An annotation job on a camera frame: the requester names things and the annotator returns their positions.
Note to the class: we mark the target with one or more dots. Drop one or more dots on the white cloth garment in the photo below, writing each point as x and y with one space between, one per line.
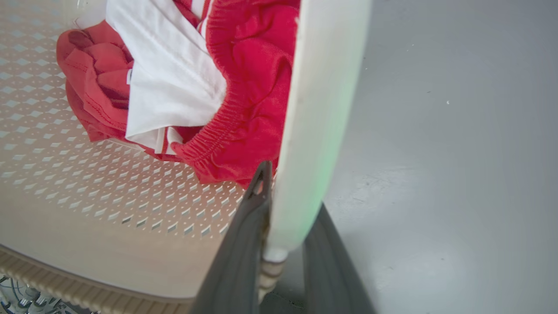
168 74

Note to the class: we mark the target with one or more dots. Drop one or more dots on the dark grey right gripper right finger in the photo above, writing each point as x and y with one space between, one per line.
332 270

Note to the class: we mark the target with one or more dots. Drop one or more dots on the faded red shirt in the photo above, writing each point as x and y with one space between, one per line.
96 87

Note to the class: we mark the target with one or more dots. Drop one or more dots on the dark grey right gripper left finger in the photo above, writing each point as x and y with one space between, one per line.
237 261

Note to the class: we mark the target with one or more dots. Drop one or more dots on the white and grey robot base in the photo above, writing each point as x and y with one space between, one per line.
26 298

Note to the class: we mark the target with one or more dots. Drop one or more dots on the beige perforated laundry basket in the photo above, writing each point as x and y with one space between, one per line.
109 209

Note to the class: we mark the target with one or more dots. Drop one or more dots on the bright red elastic-waist garment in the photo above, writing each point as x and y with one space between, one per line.
248 87

